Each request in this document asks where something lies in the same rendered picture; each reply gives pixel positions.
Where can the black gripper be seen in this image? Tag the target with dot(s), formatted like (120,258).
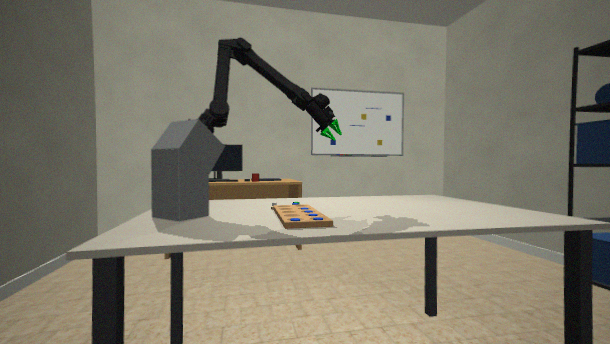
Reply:
(323,121)

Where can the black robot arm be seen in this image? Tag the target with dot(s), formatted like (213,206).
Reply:
(219,108)

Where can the tan tray with round pockets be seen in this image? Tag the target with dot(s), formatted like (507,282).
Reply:
(286,212)

